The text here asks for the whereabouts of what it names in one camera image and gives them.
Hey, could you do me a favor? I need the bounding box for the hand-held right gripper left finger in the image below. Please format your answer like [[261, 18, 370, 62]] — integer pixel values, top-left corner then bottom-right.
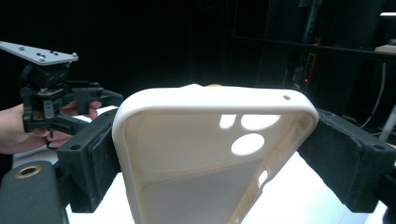
[[56, 107, 123, 215]]

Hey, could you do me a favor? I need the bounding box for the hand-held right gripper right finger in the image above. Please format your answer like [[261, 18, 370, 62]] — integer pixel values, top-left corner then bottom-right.
[[297, 107, 396, 215]]

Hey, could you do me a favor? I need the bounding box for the printed beige phone case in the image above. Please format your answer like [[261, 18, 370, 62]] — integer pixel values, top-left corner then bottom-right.
[[111, 83, 319, 224]]

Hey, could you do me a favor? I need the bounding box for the white metal stand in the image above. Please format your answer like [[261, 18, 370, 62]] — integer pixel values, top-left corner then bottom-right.
[[375, 12, 396, 143]]

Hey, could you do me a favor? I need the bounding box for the white table mat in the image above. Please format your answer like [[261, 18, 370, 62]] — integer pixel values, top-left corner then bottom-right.
[[12, 83, 389, 224]]

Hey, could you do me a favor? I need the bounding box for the black metal bar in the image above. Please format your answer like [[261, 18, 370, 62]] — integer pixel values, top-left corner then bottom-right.
[[232, 34, 396, 63]]

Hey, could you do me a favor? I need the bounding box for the white cable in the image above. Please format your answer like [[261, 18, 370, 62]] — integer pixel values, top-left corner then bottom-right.
[[361, 62, 388, 129]]

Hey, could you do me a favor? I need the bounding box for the red cable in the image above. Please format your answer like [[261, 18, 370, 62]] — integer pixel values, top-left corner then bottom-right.
[[303, 36, 321, 85]]

